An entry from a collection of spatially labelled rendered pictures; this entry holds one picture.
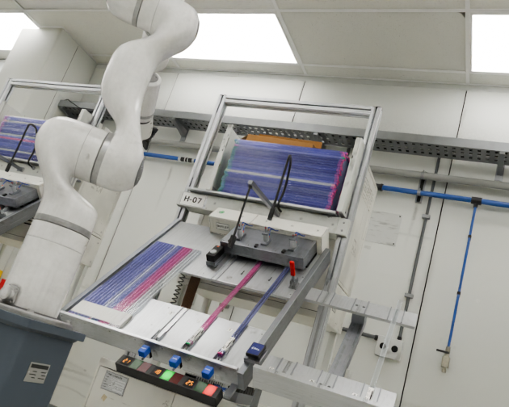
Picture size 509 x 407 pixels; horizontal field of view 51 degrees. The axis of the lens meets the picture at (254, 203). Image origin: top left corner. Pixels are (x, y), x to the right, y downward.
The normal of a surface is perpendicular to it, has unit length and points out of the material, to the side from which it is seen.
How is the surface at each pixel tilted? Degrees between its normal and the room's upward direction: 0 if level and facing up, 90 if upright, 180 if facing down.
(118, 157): 95
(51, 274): 90
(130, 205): 90
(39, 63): 90
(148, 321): 48
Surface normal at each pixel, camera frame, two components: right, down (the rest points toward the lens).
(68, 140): 0.24, -0.17
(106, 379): -0.34, -0.38
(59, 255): 0.61, -0.05
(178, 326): -0.06, -0.90
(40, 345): 0.91, 0.18
